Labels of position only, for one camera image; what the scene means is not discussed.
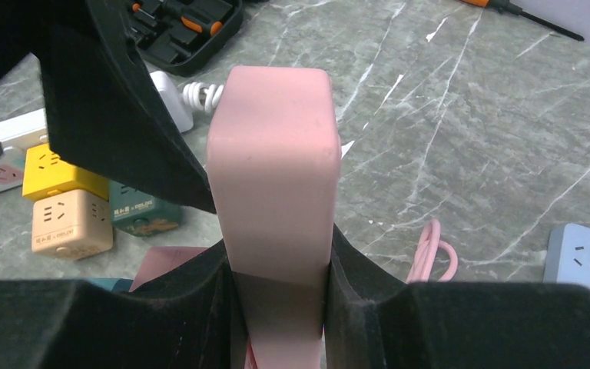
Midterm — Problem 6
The pink cube adapter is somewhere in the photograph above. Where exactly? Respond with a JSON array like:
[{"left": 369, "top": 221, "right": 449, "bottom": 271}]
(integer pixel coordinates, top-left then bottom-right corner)
[{"left": 129, "top": 246, "right": 207, "bottom": 292}]

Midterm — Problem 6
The light blue power strip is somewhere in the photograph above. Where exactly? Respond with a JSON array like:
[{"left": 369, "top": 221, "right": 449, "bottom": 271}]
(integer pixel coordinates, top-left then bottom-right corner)
[{"left": 542, "top": 223, "right": 590, "bottom": 289}]

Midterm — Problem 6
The orange handled screwdriver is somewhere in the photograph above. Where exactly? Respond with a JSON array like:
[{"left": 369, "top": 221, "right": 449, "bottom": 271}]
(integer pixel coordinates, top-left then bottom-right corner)
[{"left": 462, "top": 0, "right": 585, "bottom": 42}]

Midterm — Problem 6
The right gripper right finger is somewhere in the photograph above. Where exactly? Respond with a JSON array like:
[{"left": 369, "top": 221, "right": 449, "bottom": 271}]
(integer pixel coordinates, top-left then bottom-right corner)
[{"left": 324, "top": 229, "right": 590, "bottom": 368}]

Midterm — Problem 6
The dark green cube adapter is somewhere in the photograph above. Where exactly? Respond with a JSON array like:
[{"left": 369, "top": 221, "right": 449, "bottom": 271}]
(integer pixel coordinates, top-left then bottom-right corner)
[{"left": 109, "top": 181, "right": 184, "bottom": 238}]

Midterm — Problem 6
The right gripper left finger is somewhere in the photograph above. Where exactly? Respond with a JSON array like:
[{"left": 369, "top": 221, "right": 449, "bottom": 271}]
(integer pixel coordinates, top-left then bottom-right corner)
[{"left": 0, "top": 243, "right": 247, "bottom": 368}]

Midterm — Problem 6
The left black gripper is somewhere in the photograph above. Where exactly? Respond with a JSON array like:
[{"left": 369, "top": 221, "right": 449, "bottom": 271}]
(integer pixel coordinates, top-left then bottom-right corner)
[{"left": 0, "top": 1, "right": 215, "bottom": 213}]

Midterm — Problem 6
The beige cube adapter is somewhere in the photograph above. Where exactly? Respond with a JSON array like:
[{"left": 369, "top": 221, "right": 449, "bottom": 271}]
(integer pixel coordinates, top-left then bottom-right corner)
[{"left": 31, "top": 189, "right": 114, "bottom": 261}]

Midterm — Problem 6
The pink power strip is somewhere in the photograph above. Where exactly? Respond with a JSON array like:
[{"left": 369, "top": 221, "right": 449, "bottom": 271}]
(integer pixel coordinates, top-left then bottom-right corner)
[{"left": 206, "top": 66, "right": 341, "bottom": 368}]

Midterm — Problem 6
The black tool case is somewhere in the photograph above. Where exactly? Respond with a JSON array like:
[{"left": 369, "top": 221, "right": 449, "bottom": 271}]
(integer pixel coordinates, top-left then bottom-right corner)
[{"left": 122, "top": 0, "right": 244, "bottom": 77}]

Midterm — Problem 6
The yellow cube adapter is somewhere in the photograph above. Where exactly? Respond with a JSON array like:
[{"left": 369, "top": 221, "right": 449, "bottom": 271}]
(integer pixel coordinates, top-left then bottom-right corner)
[{"left": 22, "top": 143, "right": 109, "bottom": 202}]

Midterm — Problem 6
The white power strip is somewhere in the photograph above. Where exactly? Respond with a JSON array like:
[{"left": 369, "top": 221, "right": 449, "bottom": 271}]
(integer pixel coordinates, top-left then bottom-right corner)
[{"left": 0, "top": 71, "right": 224, "bottom": 193}]

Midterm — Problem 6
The teal cube adapter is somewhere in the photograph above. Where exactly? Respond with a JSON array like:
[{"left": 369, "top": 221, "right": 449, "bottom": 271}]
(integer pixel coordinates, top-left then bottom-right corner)
[{"left": 87, "top": 278, "right": 134, "bottom": 292}]

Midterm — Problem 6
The pink coiled cable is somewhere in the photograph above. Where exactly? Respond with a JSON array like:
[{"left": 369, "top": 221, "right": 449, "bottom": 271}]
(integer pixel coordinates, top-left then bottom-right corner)
[{"left": 406, "top": 218, "right": 460, "bottom": 284}]

